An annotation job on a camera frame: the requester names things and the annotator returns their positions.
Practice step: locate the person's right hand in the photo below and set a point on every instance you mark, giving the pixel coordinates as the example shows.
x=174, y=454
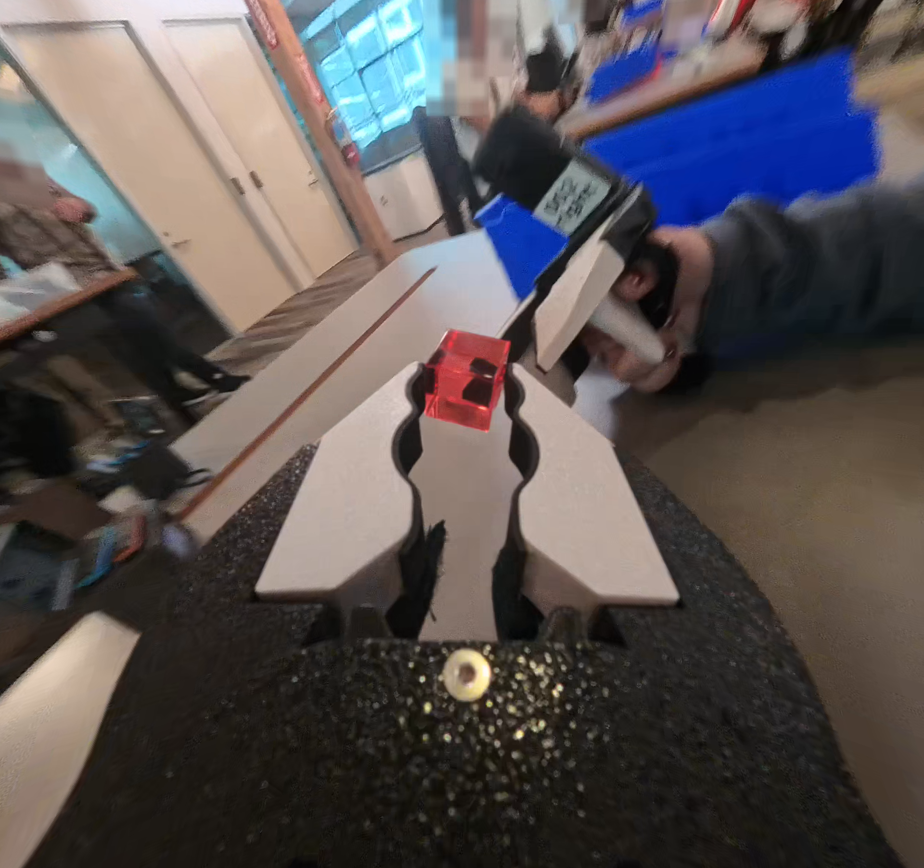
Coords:
x=686, y=269

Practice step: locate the large blue plastic bin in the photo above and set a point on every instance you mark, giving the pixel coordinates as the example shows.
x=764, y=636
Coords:
x=722, y=146

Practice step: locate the white cabinet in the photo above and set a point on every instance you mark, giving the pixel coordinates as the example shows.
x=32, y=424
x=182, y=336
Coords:
x=401, y=197

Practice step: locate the red transparent cube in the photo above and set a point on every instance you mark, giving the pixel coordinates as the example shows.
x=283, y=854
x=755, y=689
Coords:
x=462, y=384

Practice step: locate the wooden post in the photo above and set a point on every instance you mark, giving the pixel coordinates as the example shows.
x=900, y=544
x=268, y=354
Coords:
x=310, y=88

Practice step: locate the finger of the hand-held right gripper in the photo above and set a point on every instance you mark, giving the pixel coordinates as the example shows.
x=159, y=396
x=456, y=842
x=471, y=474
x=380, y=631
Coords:
x=577, y=290
x=559, y=384

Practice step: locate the dark bag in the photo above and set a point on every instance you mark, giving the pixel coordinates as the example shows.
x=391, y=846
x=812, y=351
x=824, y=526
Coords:
x=159, y=471

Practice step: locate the white door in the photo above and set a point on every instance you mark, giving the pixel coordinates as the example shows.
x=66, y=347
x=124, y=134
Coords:
x=144, y=161
x=245, y=110

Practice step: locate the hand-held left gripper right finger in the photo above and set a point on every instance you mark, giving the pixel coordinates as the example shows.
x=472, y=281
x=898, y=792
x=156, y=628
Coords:
x=592, y=521

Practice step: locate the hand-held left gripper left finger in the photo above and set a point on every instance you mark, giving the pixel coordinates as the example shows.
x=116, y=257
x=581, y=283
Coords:
x=339, y=514

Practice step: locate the person's right forearm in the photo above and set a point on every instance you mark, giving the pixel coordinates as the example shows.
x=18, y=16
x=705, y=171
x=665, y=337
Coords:
x=794, y=276

